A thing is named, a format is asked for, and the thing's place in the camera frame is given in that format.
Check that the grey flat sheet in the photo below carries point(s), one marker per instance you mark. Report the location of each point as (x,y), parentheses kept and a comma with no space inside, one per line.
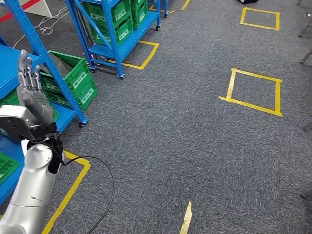
(58,66)

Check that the black floor object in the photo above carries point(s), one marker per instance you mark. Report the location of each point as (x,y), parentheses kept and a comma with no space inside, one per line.
(247,1)

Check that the red floor tape line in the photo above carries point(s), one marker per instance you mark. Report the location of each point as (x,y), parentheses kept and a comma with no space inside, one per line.
(10,15)

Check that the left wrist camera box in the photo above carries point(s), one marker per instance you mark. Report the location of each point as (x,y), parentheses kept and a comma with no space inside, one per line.
(14,122)

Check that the white desk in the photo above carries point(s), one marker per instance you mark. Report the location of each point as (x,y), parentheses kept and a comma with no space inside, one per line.
(38,8)

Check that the blue metal shelf rack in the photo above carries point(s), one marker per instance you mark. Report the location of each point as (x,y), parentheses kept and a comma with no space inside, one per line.
(7,64)
(166,8)
(126,45)

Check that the yellow floor tape strip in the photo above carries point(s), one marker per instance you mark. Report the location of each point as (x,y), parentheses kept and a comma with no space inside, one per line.
(186,219)

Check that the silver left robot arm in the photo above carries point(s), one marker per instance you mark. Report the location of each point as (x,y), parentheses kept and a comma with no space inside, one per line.
(32,193)

